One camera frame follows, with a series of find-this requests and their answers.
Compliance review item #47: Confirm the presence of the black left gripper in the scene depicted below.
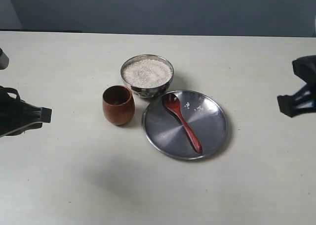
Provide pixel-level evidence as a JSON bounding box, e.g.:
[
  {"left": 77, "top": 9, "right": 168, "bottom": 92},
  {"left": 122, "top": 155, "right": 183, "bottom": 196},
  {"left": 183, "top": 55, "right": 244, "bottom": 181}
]
[{"left": 0, "top": 86, "right": 52, "bottom": 137}]

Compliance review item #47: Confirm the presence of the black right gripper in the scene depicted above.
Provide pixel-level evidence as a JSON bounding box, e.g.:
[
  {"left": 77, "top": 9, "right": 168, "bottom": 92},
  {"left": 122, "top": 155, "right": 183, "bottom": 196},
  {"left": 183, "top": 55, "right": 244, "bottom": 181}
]
[{"left": 277, "top": 55, "right": 316, "bottom": 118}]

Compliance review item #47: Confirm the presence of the dark red wooden spoon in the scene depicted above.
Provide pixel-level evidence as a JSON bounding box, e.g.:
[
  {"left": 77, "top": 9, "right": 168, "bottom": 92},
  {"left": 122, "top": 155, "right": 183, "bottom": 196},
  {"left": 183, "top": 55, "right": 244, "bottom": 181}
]
[{"left": 162, "top": 93, "right": 202, "bottom": 154}]

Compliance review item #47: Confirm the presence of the brown wooden cup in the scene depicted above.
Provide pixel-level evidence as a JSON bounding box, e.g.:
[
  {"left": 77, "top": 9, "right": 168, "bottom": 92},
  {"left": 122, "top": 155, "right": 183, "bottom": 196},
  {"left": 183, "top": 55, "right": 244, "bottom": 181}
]
[{"left": 102, "top": 85, "right": 135, "bottom": 126}]

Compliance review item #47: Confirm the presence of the steel bowl of rice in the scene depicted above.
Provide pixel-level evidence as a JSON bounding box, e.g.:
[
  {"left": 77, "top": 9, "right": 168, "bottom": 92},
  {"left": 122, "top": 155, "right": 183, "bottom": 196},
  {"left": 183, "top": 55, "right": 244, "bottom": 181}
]
[{"left": 120, "top": 54, "right": 174, "bottom": 99}]

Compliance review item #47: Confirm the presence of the round steel plate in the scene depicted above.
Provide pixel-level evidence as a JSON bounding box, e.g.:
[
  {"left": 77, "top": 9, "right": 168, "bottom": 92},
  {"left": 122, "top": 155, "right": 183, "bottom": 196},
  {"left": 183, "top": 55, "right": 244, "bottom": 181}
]
[{"left": 142, "top": 90, "right": 229, "bottom": 160}]

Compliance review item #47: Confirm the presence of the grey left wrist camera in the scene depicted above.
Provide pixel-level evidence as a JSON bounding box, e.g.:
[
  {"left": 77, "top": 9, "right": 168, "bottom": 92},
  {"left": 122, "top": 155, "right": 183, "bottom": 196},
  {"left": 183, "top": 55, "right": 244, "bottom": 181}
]
[{"left": 0, "top": 48, "right": 9, "bottom": 70}]

